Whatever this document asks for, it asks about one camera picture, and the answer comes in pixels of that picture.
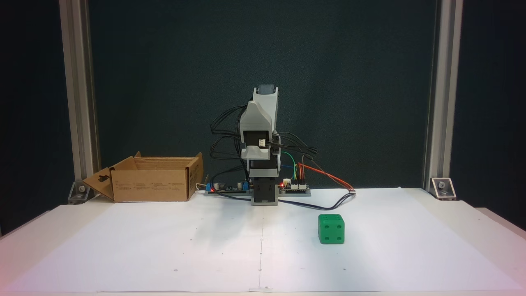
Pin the grey fixed tapered gripper jaw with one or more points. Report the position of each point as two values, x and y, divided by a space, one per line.
257 110

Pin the green dice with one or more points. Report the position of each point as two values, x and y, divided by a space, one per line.
331 230

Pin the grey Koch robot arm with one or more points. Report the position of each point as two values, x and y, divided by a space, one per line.
272 107

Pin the circuit board with blue parts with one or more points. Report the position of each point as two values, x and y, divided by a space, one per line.
224 188

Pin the brown cardboard box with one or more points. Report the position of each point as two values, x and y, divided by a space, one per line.
152 185

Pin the white paper sheet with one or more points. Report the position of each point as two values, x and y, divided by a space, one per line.
164 246

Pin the aluminium profile post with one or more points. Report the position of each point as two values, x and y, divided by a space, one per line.
79 82
443 82

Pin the metal corner bracket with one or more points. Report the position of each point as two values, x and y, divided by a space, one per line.
443 188
82 192

